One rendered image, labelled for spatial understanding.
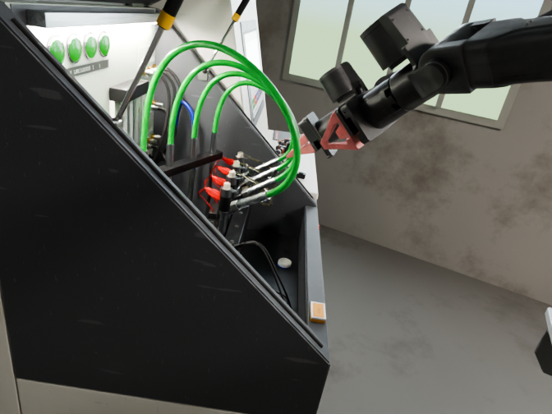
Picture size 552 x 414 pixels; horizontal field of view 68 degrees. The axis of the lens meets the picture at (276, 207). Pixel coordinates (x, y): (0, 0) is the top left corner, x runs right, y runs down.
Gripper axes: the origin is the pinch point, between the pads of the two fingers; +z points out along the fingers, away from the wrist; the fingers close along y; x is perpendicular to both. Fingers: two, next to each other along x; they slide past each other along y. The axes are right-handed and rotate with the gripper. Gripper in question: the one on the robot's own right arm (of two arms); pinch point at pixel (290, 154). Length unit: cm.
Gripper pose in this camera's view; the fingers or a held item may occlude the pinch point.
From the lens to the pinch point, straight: 94.4
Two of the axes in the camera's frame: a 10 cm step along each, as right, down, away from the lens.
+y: -5.7, -8.1, -1.4
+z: -7.7, 4.6, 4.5
